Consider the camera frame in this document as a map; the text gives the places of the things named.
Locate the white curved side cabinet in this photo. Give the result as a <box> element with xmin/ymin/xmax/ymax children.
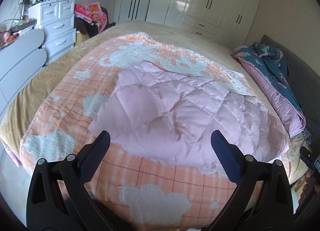
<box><xmin>1</xmin><ymin>29</ymin><xmax>47</xmax><ymax>114</ymax></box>

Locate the white glossy wardrobe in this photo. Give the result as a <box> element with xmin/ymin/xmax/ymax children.
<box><xmin>146</xmin><ymin>0</ymin><xmax>260</xmax><ymax>49</ymax></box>

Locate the dark clothes pile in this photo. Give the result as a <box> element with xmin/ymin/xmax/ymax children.
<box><xmin>75</xmin><ymin>7</ymin><xmax>110</xmax><ymax>38</ymax></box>

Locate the orange white plaid blanket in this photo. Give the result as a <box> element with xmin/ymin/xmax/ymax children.
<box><xmin>20</xmin><ymin>32</ymin><xmax>279</xmax><ymax>230</ymax></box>

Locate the beige bed cover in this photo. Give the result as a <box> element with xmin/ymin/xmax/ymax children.
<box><xmin>0</xmin><ymin>20</ymin><xmax>311</xmax><ymax>192</ymax></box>

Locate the blue floral pink quilt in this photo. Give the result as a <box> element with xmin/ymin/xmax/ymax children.
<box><xmin>232</xmin><ymin>42</ymin><xmax>306</xmax><ymax>139</ymax></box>

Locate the clutter on dresser top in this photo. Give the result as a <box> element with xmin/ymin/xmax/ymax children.
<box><xmin>1</xmin><ymin>0</ymin><xmax>51</xmax><ymax>50</ymax></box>

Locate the pink cartoon blanket pile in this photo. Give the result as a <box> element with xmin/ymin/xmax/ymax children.
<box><xmin>74</xmin><ymin>2</ymin><xmax>108</xmax><ymax>33</ymax></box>

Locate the person right hand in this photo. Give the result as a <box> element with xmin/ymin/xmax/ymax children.
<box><xmin>292</xmin><ymin>172</ymin><xmax>311</xmax><ymax>204</ymax></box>

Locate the pink quilted jacket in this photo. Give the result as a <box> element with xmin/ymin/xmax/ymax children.
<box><xmin>88</xmin><ymin>62</ymin><xmax>289</xmax><ymax>172</ymax></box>

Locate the grey upholstered headboard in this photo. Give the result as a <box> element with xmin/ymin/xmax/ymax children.
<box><xmin>261</xmin><ymin>35</ymin><xmax>320</xmax><ymax>149</ymax></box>

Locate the white bedroom door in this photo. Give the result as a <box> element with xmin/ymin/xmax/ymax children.
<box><xmin>114</xmin><ymin>0</ymin><xmax>150</xmax><ymax>24</ymax></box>

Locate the white drawer chest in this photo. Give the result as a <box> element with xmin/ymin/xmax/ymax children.
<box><xmin>28</xmin><ymin>0</ymin><xmax>76</xmax><ymax>65</ymax></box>

